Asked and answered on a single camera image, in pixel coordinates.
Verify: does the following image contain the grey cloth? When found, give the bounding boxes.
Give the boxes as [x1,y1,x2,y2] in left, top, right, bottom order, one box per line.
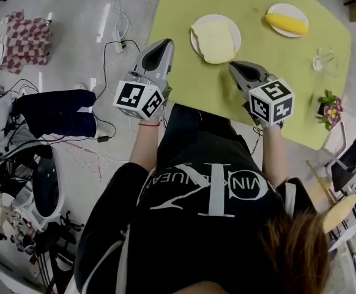
[0,92,40,165]

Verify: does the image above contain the person's right forearm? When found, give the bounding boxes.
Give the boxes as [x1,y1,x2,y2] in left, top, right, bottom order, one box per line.
[261,124,290,188]

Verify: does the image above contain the person's left forearm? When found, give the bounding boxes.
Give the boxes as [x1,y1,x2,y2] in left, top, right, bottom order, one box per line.
[130,122,162,173]

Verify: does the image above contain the black folding chair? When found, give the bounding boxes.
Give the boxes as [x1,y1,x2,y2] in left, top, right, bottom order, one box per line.
[330,136,356,193]

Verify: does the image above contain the black cable with adapter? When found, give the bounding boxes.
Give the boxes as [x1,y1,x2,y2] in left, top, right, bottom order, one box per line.
[91,39,150,143]

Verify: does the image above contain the white power strip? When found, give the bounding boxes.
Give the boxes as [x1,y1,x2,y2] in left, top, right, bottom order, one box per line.
[112,31,124,54]

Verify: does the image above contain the round white plate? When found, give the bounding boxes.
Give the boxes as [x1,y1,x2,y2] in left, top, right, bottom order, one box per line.
[265,3,310,39]

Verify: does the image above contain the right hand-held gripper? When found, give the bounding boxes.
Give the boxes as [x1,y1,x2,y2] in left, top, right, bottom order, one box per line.
[228,60,295,130]

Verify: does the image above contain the table with green tablecloth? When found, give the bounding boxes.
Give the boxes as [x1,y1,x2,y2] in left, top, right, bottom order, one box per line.
[149,0,352,157]

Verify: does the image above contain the yellow corn cob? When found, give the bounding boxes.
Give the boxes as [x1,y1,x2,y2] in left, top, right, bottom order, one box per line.
[264,13,308,36]

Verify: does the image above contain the table with checkered cloth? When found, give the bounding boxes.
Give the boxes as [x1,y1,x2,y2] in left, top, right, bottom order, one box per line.
[0,10,53,75]

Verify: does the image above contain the clear glass measuring jug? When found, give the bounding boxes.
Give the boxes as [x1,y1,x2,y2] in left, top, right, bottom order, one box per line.
[311,47,339,78]

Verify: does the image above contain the person's black printed t-shirt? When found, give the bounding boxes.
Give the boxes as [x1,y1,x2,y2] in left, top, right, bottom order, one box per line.
[73,130,330,294]

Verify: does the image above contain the round wooden stool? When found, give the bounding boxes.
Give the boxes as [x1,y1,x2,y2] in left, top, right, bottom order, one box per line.
[321,193,356,235]

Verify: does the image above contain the potted purple flower plant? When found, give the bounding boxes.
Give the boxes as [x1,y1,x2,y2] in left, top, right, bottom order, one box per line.
[316,89,344,132]

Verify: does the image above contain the person's black trousers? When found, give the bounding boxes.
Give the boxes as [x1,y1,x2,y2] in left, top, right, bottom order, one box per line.
[165,102,252,156]

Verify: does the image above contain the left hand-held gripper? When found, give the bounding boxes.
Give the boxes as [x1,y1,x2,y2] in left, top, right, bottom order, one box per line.
[113,38,176,122]

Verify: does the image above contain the black office chair base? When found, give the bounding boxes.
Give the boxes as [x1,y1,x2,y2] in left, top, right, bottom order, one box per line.
[32,211,86,257]

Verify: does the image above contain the wooden stick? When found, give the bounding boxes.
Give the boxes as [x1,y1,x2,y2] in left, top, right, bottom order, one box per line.
[306,160,339,203]

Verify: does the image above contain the white shell chair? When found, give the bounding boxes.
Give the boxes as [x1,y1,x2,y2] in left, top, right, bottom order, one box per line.
[32,145,66,219]

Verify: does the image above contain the pale bread slice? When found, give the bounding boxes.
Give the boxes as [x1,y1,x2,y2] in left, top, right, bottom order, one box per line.
[191,21,237,64]

